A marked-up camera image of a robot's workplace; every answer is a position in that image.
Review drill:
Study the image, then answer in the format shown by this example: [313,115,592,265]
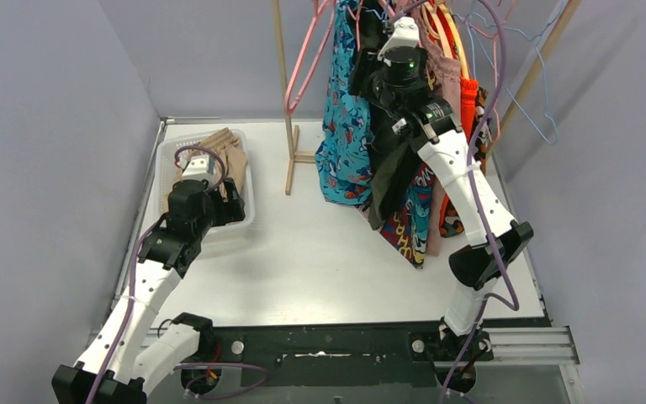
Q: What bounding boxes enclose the wooden clothes rack frame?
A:
[270,0,583,196]

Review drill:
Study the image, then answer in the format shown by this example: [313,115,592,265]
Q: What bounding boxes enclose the turquoise shark print shorts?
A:
[315,1,373,206]

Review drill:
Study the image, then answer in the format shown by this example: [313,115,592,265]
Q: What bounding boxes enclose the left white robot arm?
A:
[51,178,245,403]

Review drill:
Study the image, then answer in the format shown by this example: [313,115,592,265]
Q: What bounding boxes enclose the orange red shorts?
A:
[437,2,478,141]

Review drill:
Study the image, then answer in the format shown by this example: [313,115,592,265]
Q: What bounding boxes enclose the purple cable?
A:
[84,145,228,404]
[384,0,520,404]

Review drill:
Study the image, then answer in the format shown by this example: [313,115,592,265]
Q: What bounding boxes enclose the beige shorts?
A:
[153,127,253,213]

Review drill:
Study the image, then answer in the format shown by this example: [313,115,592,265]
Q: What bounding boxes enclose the pink plastic hanger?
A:
[281,1,336,115]

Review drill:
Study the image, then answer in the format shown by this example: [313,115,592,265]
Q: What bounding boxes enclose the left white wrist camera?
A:
[182,155,222,186]

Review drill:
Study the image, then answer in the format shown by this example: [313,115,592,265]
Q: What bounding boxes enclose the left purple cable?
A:
[84,145,228,404]

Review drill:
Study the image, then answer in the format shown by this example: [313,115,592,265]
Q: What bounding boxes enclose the empty pink wire hanger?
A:
[458,1,518,143]

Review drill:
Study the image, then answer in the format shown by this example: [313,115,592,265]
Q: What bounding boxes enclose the white perforated plastic basket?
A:
[147,140,256,242]

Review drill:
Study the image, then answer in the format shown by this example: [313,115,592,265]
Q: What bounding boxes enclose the black orange patterned shorts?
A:
[440,86,494,239]

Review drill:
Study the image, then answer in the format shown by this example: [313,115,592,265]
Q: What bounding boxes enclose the olive green shorts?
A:
[367,107,420,230]

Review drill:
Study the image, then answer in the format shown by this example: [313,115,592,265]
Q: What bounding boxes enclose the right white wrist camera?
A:
[377,16,420,61]

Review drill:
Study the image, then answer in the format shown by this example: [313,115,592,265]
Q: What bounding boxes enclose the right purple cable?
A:
[384,0,520,404]

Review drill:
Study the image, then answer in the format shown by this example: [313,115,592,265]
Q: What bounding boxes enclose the dusty pink shorts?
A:
[412,1,461,257]

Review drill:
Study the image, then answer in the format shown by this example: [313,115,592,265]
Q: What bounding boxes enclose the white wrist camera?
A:
[182,155,222,186]
[377,16,420,61]

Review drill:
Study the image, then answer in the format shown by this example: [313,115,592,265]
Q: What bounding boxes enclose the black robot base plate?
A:
[181,322,494,394]

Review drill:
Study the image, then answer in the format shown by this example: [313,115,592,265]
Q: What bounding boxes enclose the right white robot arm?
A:
[350,46,534,359]

